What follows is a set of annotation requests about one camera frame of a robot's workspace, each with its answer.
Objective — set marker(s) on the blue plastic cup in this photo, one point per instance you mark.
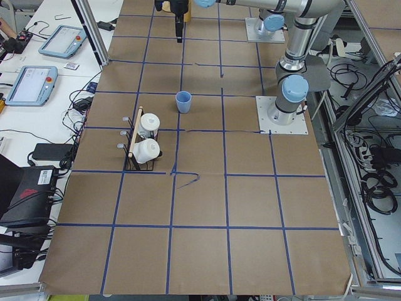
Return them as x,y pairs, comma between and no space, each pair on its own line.
183,101

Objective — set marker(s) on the white mug rack end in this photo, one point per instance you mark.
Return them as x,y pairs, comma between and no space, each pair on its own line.
149,125
146,150

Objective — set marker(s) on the bamboo chopstick holder cup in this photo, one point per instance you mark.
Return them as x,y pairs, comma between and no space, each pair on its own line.
187,15

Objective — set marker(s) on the blue teach pendant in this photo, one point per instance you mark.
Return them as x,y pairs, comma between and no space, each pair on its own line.
33,86
64,42

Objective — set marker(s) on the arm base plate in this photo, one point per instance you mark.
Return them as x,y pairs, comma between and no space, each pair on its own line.
273,121
256,32

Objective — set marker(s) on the aluminium frame post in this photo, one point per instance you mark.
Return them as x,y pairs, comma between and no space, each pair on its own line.
87,20

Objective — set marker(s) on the lower blue teach pendant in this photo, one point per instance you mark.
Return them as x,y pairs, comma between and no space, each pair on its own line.
33,86

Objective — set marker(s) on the black wire mug rack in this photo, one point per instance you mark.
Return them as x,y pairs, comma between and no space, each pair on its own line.
131,163

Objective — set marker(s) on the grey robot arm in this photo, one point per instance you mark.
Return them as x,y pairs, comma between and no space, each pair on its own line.
298,72

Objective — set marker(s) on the black computer box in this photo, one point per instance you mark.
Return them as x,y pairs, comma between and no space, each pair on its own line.
26,194

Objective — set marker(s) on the white mug far rack end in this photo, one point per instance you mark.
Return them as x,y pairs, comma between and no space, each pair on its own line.
149,125

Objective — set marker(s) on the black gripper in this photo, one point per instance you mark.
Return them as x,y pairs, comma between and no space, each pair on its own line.
180,7

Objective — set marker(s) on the wooden rack rod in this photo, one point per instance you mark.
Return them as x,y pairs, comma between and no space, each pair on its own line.
135,131

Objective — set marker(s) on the black power adapter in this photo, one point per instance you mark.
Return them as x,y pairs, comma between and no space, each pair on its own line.
50,152

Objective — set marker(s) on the white mug near rack end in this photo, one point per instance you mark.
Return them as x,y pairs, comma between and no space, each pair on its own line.
146,150

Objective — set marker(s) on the upper blue teach pendant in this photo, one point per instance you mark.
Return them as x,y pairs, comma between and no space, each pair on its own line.
64,42

